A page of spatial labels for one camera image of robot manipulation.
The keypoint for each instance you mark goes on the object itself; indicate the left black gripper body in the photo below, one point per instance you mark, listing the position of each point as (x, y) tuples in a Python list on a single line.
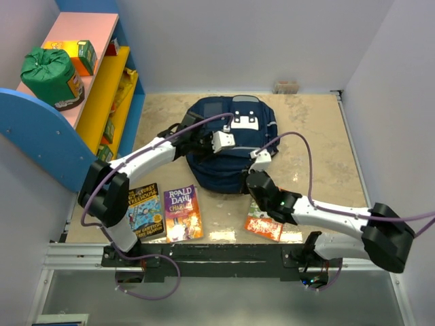
[(201, 147)]

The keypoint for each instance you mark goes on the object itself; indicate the green wrapped round package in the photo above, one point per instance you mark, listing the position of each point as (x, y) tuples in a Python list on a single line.
[(52, 78)]

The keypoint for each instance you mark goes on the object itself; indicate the yellow green carton box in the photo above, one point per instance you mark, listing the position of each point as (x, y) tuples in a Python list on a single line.
[(81, 53)]

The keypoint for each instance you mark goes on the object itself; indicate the orange 78-storey treehouse book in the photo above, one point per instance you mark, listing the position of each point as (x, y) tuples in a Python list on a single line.
[(260, 223)]

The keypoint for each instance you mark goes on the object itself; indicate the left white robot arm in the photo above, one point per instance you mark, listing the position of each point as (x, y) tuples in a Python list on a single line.
[(104, 193)]

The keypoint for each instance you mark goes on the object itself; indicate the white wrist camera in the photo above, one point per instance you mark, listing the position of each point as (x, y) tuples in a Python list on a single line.
[(260, 160), (222, 140)]

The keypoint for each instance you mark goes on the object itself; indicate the green box on lower shelf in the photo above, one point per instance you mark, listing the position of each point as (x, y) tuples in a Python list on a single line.
[(108, 133)]

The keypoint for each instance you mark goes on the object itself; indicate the navy blue school backpack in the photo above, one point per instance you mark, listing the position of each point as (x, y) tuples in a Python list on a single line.
[(253, 126)]

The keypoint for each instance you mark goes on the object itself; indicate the blue pink yellow shelf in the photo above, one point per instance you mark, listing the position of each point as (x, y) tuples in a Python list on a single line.
[(61, 133)]

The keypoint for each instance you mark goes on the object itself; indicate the small box at back wall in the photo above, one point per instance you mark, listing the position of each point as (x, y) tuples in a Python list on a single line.
[(286, 87)]

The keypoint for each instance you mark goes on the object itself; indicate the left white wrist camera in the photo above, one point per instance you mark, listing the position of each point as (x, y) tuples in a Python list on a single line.
[(222, 140)]

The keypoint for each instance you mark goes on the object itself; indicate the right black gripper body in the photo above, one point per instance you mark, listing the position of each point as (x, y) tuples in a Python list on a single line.
[(244, 189)]

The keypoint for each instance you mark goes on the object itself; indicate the yellow snack bag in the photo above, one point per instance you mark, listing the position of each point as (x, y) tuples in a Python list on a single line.
[(126, 83)]

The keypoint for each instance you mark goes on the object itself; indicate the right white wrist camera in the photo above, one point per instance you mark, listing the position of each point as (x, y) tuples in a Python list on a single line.
[(260, 160)]

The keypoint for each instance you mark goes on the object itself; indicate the Roald Dahl Charlie book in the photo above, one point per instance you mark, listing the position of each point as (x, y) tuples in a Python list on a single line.
[(182, 214)]

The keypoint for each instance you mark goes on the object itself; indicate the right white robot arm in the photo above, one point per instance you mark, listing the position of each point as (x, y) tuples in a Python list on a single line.
[(377, 234)]

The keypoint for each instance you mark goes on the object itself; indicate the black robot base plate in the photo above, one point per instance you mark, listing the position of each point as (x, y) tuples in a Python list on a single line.
[(286, 262)]

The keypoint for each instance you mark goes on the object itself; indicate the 169-storey treehouse book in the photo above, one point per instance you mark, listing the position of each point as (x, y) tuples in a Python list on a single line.
[(145, 212)]

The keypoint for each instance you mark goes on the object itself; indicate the small box on yellow shelf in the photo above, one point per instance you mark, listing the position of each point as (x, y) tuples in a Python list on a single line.
[(113, 48)]

